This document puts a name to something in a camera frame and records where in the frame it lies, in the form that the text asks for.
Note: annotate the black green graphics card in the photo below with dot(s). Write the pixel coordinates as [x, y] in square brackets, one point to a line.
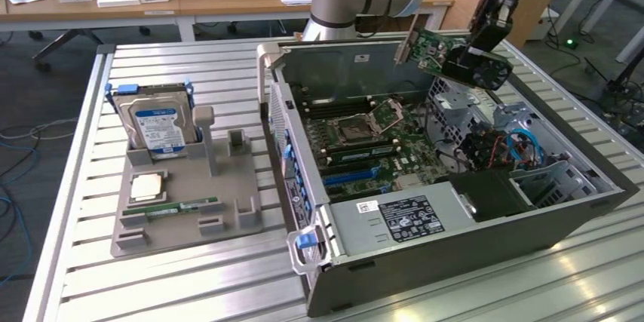
[432, 50]

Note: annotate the white box red button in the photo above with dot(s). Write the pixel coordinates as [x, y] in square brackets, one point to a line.
[548, 24]

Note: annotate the black device green light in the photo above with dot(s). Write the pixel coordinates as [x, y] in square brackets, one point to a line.
[571, 41]

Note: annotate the silver disk bay cage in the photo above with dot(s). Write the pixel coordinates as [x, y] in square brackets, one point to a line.
[452, 111]

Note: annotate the metal socket cover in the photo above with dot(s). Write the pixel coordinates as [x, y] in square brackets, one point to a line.
[391, 102]

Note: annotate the black floor stand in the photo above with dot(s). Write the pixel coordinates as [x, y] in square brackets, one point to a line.
[624, 84]

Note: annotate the green motherboard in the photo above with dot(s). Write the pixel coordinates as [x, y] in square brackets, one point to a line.
[403, 156]

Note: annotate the CPU socket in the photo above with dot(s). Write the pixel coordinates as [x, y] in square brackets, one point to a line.
[355, 129]

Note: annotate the green RAM stick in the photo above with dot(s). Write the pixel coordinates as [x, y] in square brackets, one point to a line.
[362, 153]
[166, 208]

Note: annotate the silver chipset heatsink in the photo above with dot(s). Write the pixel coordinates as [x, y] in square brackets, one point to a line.
[412, 181]

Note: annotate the blue expansion slot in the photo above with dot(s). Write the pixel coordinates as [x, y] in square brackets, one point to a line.
[352, 177]

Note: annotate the blue card retention latch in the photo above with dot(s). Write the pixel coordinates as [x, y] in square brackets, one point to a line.
[288, 151]

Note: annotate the grey power supply unit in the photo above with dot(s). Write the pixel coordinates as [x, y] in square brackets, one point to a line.
[362, 231]

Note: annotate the grey open PC case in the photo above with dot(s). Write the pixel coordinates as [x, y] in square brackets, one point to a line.
[452, 261]

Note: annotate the hard disk blue carrier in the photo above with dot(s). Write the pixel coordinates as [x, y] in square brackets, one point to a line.
[156, 122]

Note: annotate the flat white box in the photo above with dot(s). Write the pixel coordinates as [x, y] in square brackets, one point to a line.
[118, 2]

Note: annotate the grey parts rack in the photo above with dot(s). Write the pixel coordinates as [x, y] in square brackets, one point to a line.
[191, 186]

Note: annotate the silver CPU chip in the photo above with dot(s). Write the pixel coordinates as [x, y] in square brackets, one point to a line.
[148, 188]

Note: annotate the dark wheeled chair base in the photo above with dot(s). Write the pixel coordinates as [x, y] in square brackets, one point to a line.
[55, 46]

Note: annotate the silver drive bay bracket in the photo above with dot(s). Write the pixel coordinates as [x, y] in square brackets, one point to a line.
[554, 182]

